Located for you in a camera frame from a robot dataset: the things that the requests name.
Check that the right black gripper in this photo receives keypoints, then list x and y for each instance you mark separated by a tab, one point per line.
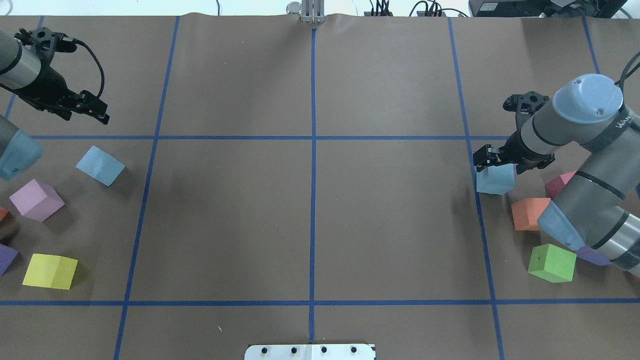
515	150

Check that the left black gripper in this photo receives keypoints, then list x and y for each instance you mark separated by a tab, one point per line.
46	85

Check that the light blue block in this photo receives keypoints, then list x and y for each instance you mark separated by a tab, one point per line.
496	180
100	165

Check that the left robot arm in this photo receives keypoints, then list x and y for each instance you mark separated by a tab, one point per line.
26	73

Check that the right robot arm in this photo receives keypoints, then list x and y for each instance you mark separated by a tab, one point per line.
591	111

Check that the orange block right side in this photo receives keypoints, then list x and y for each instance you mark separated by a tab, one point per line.
527	211

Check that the orange block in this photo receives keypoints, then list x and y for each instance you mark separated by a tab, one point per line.
527	211
4	213

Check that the magenta block right side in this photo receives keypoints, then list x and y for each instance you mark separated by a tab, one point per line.
557	184

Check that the pink foam block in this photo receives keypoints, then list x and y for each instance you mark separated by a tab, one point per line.
37	200

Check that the green foam block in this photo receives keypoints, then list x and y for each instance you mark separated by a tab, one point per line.
552	263

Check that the orange block left side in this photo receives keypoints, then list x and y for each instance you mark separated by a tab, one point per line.
4	213

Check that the purple block right side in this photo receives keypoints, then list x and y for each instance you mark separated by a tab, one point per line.
592	256

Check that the purple block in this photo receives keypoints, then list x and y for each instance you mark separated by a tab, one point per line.
592	256
7	256

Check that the purple block left side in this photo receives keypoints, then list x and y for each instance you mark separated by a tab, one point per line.
7	256

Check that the yellow foam block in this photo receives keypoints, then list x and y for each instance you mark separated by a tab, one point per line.
50	271

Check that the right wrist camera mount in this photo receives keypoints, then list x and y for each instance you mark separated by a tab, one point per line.
526	103

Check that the aluminium frame post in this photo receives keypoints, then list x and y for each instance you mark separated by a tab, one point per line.
312	11

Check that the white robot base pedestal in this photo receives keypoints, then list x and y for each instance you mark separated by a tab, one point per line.
332	351

